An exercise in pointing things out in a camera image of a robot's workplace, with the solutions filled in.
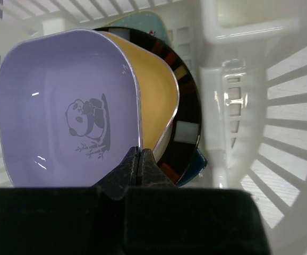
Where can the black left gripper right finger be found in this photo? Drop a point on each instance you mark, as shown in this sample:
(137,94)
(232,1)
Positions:
(160,218)

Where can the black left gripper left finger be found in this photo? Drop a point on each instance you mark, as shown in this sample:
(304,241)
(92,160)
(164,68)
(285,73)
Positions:
(66,220)

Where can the dark blue shell plate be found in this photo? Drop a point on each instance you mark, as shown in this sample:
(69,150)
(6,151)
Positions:
(198,163)

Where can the round black rimmed plate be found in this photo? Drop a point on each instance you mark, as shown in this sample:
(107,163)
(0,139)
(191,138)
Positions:
(186,125)

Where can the purple square panda dish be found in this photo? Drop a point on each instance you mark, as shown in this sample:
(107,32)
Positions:
(69,109)

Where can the yellow square dish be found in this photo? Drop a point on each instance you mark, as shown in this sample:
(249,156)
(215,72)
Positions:
(160,94)

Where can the white plastic dish bin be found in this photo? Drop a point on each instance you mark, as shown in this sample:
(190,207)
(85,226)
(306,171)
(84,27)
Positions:
(249,59)

